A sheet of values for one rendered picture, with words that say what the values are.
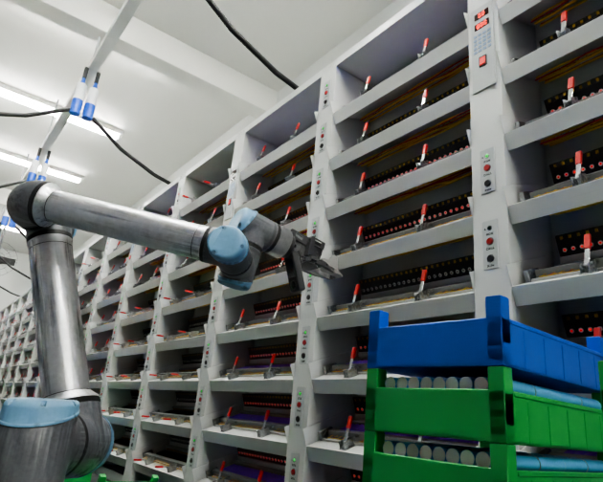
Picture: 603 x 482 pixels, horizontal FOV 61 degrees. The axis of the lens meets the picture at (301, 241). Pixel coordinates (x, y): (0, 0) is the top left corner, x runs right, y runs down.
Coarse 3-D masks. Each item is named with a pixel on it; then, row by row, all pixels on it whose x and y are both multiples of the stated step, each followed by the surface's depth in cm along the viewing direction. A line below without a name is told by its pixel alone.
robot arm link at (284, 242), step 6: (282, 228) 142; (282, 234) 141; (288, 234) 142; (282, 240) 141; (288, 240) 142; (276, 246) 140; (282, 246) 141; (288, 246) 142; (270, 252) 142; (276, 252) 142; (282, 252) 142
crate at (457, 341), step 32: (384, 320) 72; (480, 320) 59; (512, 320) 59; (384, 352) 69; (416, 352) 65; (448, 352) 61; (480, 352) 58; (512, 352) 57; (544, 352) 62; (576, 352) 68; (544, 384) 70; (576, 384) 67
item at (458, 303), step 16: (400, 288) 164; (416, 288) 158; (320, 304) 170; (336, 304) 172; (400, 304) 139; (416, 304) 135; (432, 304) 131; (448, 304) 127; (464, 304) 124; (320, 320) 166; (336, 320) 160; (352, 320) 154; (368, 320) 149; (400, 320) 140
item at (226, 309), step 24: (240, 144) 256; (264, 144) 261; (240, 192) 246; (264, 192) 255; (264, 216) 251; (216, 288) 233; (216, 312) 226; (240, 312) 232; (216, 360) 219; (216, 408) 214; (240, 408) 221; (192, 432) 214; (216, 456) 210; (192, 480) 203
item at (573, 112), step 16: (592, 80) 128; (560, 96) 134; (576, 96) 132; (592, 96) 118; (560, 112) 116; (576, 112) 113; (592, 112) 111; (512, 128) 130; (528, 128) 122; (544, 128) 119; (560, 128) 116; (576, 128) 129; (592, 128) 125; (512, 144) 126; (544, 144) 132
